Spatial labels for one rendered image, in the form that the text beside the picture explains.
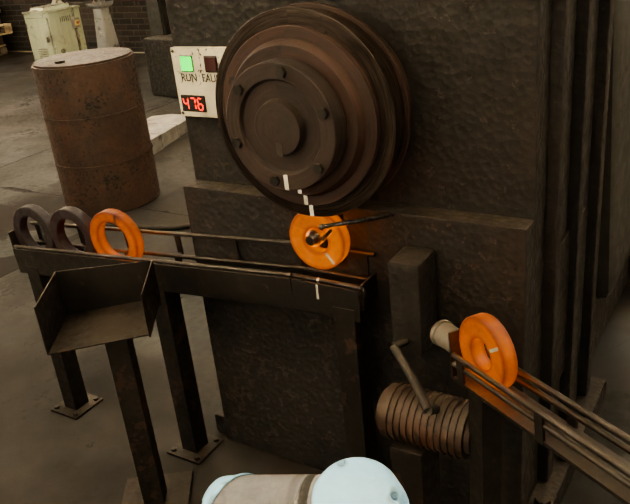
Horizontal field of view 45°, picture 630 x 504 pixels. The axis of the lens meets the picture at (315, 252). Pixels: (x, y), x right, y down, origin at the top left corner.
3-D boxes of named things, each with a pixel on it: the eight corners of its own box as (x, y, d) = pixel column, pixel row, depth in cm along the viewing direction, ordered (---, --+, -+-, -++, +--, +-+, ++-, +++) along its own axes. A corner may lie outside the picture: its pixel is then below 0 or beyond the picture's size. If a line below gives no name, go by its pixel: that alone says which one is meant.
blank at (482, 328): (489, 391, 156) (476, 396, 155) (463, 319, 159) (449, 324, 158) (529, 383, 141) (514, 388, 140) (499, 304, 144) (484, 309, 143)
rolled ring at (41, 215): (41, 207, 234) (50, 203, 236) (5, 206, 244) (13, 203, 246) (60, 261, 240) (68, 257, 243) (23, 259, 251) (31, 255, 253)
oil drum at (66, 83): (114, 179, 511) (84, 44, 474) (181, 187, 481) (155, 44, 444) (44, 210, 466) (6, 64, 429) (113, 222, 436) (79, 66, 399)
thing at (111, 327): (110, 481, 232) (54, 271, 202) (196, 471, 232) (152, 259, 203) (97, 531, 213) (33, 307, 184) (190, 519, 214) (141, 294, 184)
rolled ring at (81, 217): (81, 208, 224) (89, 205, 227) (41, 209, 234) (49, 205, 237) (100, 265, 231) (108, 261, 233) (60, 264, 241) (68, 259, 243)
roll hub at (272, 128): (339, 56, 152) (353, 188, 163) (229, 58, 166) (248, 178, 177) (325, 62, 147) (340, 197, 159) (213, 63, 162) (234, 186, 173)
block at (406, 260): (410, 330, 188) (406, 242, 178) (440, 336, 184) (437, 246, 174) (391, 351, 180) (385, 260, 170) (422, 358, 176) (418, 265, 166)
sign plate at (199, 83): (186, 113, 205) (174, 46, 197) (264, 118, 192) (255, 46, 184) (180, 116, 203) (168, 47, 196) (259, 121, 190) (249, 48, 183)
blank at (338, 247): (285, 225, 188) (277, 231, 186) (322, 193, 178) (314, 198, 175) (323, 275, 188) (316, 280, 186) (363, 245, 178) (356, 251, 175)
